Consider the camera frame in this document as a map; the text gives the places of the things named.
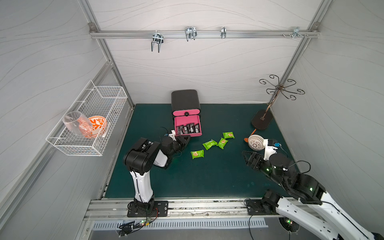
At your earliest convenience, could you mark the green cookie packet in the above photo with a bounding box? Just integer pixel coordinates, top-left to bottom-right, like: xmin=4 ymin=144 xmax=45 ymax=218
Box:
xmin=191 ymin=150 xmax=205 ymax=159
xmin=203 ymin=140 xmax=218 ymax=151
xmin=217 ymin=138 xmax=228 ymax=150
xmin=223 ymin=132 xmax=235 ymax=139

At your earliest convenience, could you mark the black pink drawer cabinet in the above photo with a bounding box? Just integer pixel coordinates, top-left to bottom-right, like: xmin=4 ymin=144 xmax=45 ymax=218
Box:
xmin=171 ymin=90 xmax=202 ymax=137

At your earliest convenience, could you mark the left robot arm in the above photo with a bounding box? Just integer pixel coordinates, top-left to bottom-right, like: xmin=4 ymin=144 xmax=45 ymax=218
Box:
xmin=123 ymin=135 xmax=191 ymax=214

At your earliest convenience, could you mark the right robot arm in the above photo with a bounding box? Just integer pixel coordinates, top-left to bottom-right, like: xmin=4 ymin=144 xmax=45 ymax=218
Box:
xmin=242 ymin=151 xmax=384 ymax=240

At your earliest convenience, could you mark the white patterned bowl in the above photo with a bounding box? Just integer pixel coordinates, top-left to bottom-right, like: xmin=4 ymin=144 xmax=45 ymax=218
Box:
xmin=248 ymin=135 xmax=265 ymax=151

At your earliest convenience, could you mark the orange spoon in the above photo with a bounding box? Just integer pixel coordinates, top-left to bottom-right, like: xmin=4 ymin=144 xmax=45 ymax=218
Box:
xmin=244 ymin=129 xmax=257 ymax=143

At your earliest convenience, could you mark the green table mat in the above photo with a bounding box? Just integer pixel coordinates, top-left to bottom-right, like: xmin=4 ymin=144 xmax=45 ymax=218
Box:
xmin=106 ymin=104 xmax=284 ymax=199

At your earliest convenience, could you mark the black mug tree stand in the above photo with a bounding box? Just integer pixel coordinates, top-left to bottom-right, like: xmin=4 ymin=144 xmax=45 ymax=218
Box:
xmin=251 ymin=75 xmax=306 ymax=130

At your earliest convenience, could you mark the orange patterned bowl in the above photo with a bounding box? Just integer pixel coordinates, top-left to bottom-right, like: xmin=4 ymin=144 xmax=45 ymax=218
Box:
xmin=84 ymin=116 xmax=108 ymax=139

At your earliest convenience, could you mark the metal hook left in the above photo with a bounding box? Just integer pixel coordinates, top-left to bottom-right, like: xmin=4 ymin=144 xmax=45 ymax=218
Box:
xmin=151 ymin=33 xmax=164 ymax=53

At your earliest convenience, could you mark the metal hook middle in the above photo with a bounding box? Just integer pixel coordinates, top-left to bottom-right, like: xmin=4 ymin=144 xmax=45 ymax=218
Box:
xmin=185 ymin=27 xmax=197 ymax=42

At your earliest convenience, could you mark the metal hook small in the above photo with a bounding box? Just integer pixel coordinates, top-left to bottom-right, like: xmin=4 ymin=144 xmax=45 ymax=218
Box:
xmin=221 ymin=27 xmax=227 ymax=39

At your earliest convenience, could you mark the metal hook right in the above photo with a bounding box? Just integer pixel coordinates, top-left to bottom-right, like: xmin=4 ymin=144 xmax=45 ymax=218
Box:
xmin=282 ymin=27 xmax=309 ymax=39

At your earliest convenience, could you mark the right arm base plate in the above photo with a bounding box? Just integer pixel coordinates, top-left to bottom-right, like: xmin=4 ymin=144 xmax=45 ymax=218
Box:
xmin=244 ymin=199 xmax=270 ymax=216

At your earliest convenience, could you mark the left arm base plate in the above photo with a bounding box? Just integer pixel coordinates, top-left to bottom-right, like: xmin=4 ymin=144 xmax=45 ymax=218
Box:
xmin=127 ymin=200 xmax=169 ymax=218

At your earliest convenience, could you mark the white wire basket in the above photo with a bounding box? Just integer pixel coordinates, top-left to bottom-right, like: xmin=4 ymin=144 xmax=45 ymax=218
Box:
xmin=46 ymin=81 xmax=127 ymax=157

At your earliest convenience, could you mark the electronics cable bundle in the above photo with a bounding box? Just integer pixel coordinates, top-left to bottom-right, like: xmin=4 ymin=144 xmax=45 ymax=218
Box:
xmin=116 ymin=209 xmax=160 ymax=238

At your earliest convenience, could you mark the aluminium cross rail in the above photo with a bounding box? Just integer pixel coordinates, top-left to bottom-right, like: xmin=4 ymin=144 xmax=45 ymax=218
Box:
xmin=90 ymin=29 xmax=321 ymax=40

